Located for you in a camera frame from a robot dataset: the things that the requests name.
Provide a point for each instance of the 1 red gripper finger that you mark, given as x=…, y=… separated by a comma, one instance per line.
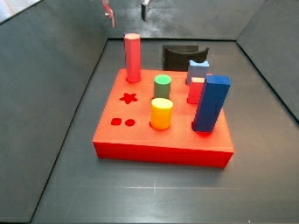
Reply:
x=110, y=12

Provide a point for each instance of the tall red hexagonal peg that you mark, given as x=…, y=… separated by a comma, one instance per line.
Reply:
x=133, y=57

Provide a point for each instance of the grey-blue notched peg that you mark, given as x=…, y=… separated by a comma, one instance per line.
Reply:
x=198, y=70

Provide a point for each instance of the tall dark blue square peg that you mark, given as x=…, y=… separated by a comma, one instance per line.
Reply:
x=213, y=97

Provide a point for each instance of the black curved holder stand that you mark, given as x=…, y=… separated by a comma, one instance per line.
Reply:
x=178, y=55

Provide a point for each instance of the yellow cylinder peg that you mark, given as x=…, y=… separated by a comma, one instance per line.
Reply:
x=162, y=109

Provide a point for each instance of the red peg board fixture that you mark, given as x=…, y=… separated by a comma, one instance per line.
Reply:
x=126, y=137

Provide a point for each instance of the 1 silver gripper finger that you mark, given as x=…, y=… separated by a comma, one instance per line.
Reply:
x=145, y=9

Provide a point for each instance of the short red square peg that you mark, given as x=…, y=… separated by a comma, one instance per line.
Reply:
x=196, y=90

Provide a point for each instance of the green cylinder peg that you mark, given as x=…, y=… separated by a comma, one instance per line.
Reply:
x=162, y=86

